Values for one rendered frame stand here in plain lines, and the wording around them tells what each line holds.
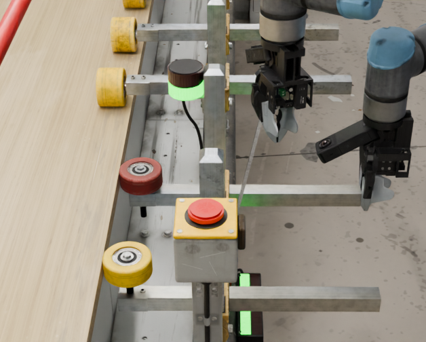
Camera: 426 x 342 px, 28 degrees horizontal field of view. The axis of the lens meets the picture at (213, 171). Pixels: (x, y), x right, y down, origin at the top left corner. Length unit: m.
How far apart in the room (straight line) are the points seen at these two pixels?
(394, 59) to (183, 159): 0.82
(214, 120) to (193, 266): 0.54
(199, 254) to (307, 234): 1.95
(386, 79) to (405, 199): 1.65
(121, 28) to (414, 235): 1.38
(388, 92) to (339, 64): 2.47
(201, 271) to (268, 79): 0.54
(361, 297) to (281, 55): 0.42
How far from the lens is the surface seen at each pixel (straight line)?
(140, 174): 1.57
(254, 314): 1.57
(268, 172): 3.16
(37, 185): 1.58
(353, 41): 4.15
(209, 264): 0.95
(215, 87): 1.42
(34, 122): 1.77
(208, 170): 1.21
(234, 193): 1.59
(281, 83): 1.40
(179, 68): 1.42
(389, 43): 1.44
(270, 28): 1.37
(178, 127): 2.25
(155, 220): 1.92
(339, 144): 1.53
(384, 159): 1.55
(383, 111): 1.49
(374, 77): 1.47
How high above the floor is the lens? 1.80
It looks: 35 degrees down
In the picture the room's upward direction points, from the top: 1 degrees counter-clockwise
